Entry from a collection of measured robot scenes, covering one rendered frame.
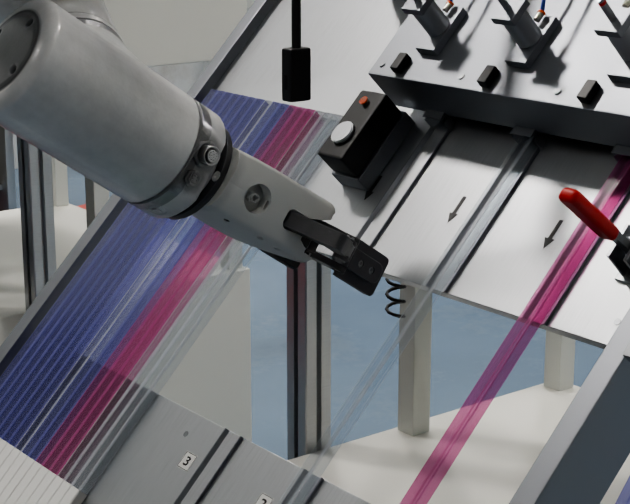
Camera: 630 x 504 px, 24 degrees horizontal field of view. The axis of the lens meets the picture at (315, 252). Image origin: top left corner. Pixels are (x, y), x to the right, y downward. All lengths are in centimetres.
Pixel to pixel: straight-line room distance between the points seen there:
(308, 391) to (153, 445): 51
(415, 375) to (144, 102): 96
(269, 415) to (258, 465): 246
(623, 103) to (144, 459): 52
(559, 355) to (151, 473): 88
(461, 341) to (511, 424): 232
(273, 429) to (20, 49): 271
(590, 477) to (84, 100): 44
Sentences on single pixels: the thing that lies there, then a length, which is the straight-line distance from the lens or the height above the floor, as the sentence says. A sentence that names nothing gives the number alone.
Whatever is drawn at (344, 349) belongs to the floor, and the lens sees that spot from 415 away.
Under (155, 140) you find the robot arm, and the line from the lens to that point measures 95.
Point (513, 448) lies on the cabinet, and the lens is 185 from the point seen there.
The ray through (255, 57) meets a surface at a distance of 158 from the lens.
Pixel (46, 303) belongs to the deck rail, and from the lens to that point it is 153.
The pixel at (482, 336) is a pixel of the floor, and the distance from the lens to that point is 429.
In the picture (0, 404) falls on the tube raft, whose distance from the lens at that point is 148.
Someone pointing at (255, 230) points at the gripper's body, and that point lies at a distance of 100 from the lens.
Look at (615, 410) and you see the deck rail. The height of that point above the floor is 95.
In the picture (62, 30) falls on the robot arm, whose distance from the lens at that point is 92.
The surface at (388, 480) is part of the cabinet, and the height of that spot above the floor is 62.
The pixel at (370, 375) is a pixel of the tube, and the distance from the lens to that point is 116.
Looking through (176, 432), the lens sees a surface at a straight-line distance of 129.
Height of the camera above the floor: 132
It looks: 15 degrees down
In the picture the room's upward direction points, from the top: straight up
